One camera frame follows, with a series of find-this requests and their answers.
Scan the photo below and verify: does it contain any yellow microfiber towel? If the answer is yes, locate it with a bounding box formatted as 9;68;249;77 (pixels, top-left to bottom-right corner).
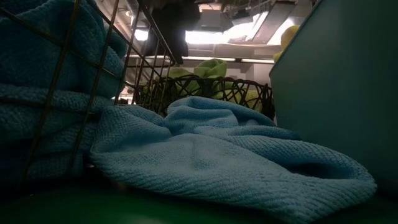
272;24;301;63

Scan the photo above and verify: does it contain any teal plastic bin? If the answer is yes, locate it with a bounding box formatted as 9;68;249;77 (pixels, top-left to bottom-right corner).
269;0;398;200

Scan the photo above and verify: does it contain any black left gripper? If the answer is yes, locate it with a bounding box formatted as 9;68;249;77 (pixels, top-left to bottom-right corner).
145;0;201;65

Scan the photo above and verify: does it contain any blue microfiber towel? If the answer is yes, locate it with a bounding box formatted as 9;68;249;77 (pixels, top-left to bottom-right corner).
0;0;129;99
90;95;377;224
0;83;105;183

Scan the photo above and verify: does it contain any black round wire basket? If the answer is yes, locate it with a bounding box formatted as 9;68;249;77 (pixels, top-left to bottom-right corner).
133;74;276;121

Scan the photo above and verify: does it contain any grey square box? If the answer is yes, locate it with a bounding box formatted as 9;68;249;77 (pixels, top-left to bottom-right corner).
201;9;223;30

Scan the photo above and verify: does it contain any gold rectangular wire basket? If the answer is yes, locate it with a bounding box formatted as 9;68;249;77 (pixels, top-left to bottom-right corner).
0;0;178;194

